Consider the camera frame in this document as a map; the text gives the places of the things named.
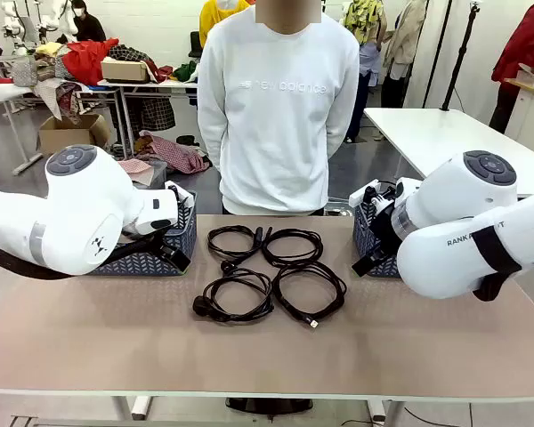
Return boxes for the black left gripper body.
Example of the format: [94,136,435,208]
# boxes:
[147,230,182,259]

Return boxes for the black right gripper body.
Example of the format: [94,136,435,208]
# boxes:
[368,202,404,259]

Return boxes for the black power cable thin coil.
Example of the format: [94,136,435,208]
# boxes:
[206,225,264,273]

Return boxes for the black power cable thick coil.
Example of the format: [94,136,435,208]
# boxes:
[192,268,275,322]

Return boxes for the black USB cable coil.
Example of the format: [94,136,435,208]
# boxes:
[270,261,348,331]

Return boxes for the blue-grey plastic basket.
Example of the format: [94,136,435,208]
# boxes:
[352,202,404,279]
[86,189,198,278]

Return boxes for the pink checked cloth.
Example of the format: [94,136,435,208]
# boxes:
[117,158,155,184]

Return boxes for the red checked cloth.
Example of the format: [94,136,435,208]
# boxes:
[135,130,211,174]

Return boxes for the white background table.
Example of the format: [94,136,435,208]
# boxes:
[363,107,534,199]

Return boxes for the black white plaid cloth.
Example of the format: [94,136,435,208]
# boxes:
[140,97,177,131]

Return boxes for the open cardboard box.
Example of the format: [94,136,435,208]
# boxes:
[37,114,112,157]

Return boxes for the white table leg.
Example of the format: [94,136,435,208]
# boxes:
[110,395,153,422]
[367,397,404,427]

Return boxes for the white clothes table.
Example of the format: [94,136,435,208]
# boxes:
[96,79,200,157]

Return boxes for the person in white sweatshirt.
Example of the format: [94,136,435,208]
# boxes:
[197,0,361,217]

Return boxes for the green cloth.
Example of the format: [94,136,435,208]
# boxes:
[173,60,200,84]

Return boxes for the closed cardboard box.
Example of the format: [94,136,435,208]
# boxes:
[101,59,151,85]

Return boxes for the black light stand pole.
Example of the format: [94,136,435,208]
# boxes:
[422,0,454,110]

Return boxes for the wooden desk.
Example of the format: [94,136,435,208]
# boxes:
[502,77,534,139]

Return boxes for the black tripod stand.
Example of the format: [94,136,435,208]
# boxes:
[441,0,481,112]

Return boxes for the black chair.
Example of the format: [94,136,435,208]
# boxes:
[189,29,205,59]

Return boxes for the person in yellow patterned shirt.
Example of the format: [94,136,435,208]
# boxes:
[342,0,388,143]

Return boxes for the white ironing board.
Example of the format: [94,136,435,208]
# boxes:
[0,82,44,175]

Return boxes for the grey patterned bag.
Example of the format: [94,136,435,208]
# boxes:
[12,56,39,88]

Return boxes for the masked person in black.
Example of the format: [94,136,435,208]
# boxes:
[70,0,108,44]

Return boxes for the person in yellow hoodie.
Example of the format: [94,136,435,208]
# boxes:
[198,0,253,49]

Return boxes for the person in red jacket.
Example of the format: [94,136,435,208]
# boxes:
[489,0,534,134]

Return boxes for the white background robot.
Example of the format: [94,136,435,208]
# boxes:
[51,0,79,36]
[0,0,37,45]

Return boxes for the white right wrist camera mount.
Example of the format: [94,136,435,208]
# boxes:
[350,177,422,210]

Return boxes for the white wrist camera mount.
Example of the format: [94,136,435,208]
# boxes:
[163,180,197,210]
[350,177,422,210]

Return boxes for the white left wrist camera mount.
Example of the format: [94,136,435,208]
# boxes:
[163,180,197,210]

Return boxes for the thin black coiled cable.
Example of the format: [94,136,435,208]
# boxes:
[261,226,324,268]

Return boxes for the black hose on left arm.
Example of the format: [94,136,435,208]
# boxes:
[0,239,170,281]

